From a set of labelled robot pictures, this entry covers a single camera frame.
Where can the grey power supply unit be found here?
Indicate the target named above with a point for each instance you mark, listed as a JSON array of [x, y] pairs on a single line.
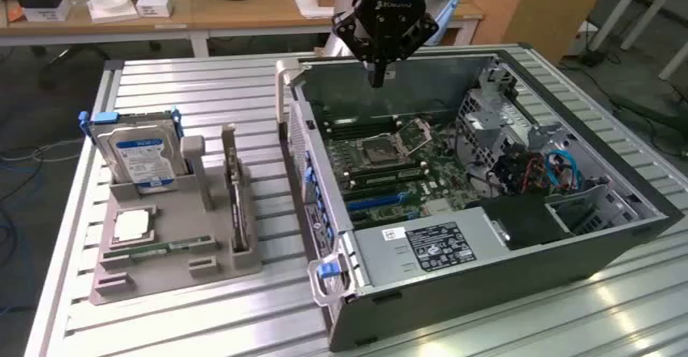
[[376, 252]]

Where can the green graphics card silver bracket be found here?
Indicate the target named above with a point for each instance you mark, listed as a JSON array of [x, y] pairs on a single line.
[[239, 212]]

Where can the black expansion slot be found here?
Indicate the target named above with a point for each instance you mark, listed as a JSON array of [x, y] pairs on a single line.
[[373, 192]]

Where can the green motherboard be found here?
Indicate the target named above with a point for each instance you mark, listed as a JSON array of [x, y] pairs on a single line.
[[429, 159]]

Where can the green RAM stick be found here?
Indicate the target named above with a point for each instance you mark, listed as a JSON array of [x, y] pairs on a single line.
[[161, 248]]

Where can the black RAM slot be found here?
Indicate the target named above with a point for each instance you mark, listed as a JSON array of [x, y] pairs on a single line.
[[365, 131], [389, 178], [364, 127], [363, 123], [363, 119], [387, 170]]

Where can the white table frame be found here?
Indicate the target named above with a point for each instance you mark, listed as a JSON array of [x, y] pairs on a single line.
[[645, 14]]

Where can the blue slot clip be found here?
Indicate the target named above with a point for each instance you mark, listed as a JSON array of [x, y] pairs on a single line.
[[325, 232], [309, 175], [308, 158], [320, 210]]

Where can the silver chipset heat sink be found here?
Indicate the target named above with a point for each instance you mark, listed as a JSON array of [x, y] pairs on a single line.
[[441, 208]]

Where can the black floor stand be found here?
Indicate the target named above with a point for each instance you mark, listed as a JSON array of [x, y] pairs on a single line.
[[656, 113]]

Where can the hard drive with blue caddy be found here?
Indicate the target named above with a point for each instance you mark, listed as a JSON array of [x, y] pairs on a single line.
[[104, 118]]

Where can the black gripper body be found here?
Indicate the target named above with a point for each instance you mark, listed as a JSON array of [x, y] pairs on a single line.
[[389, 22]]

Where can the grey metal drive bracket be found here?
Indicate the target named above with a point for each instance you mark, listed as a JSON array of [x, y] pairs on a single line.
[[591, 196]]

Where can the black plastic shroud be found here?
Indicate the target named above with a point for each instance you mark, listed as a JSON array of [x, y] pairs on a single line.
[[521, 220]]

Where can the black open PC case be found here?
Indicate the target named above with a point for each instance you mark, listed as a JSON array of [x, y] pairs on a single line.
[[484, 292]]

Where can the CPU socket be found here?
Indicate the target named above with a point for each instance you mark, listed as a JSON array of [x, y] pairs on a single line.
[[379, 149]]

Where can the white power adapter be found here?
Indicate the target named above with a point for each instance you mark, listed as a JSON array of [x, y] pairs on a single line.
[[587, 36]]

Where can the small white labelled box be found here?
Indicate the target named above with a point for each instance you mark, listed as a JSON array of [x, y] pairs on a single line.
[[153, 6]]

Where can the blue case latch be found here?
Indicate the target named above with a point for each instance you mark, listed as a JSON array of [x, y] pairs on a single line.
[[328, 271]]

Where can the white box dark lid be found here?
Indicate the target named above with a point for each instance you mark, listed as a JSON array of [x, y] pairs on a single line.
[[45, 12]]

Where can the short blue expansion slot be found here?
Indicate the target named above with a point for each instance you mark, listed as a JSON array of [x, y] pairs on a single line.
[[411, 212]]

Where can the grey parts rack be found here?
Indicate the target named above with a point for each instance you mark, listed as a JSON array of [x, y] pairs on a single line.
[[177, 220]]

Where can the orange item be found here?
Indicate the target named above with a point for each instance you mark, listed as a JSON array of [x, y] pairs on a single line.
[[15, 13]]

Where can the metal socket cover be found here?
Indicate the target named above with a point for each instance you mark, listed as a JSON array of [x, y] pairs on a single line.
[[416, 135]]

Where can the wooden cabinet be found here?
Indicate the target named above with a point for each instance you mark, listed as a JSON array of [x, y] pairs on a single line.
[[537, 10]]

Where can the silver CPU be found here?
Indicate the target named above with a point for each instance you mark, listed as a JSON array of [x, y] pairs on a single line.
[[135, 224]]

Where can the white case sticker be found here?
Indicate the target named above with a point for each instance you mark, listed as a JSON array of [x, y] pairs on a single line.
[[391, 75]]

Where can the wooden desk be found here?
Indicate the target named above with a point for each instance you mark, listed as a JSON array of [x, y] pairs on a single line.
[[257, 14], [75, 26]]

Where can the grey metal disk bay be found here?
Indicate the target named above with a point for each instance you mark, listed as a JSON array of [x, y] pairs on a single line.
[[484, 131]]

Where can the white paper stack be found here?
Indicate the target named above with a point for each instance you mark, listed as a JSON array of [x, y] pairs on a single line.
[[312, 4]]

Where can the black intrusion switch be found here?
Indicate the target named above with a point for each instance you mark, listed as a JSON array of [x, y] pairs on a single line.
[[309, 124]]

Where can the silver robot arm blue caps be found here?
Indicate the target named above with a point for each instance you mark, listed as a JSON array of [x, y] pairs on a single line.
[[451, 8]]

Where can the black chair base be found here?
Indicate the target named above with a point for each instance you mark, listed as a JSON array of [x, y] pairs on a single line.
[[69, 52]]

